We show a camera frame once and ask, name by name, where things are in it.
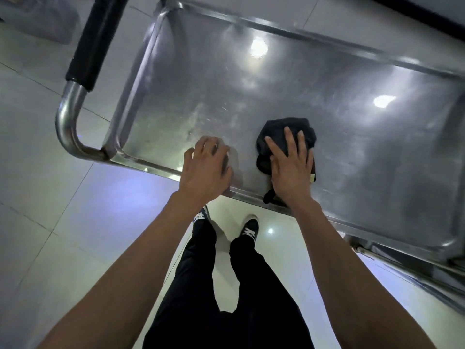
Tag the person's left hand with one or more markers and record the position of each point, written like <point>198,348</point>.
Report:
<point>205,174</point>

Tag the person's right hand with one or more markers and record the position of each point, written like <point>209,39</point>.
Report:
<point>292,178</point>

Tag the grey and yellow cleaning cloth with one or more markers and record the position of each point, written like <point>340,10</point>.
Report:
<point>276,130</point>

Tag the stainless steel service cart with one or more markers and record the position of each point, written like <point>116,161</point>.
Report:
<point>290,87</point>

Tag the person's right forearm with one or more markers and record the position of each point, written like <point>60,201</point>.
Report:
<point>356,287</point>

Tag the person's left forearm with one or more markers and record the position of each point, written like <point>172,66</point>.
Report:
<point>120,287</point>

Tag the dark blue sneaker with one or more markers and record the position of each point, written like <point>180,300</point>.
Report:
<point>250,228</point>
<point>200,215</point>

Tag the black trousers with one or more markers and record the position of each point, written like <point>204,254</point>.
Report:
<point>254,305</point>

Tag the white marble counter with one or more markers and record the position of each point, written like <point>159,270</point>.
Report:
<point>417,9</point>

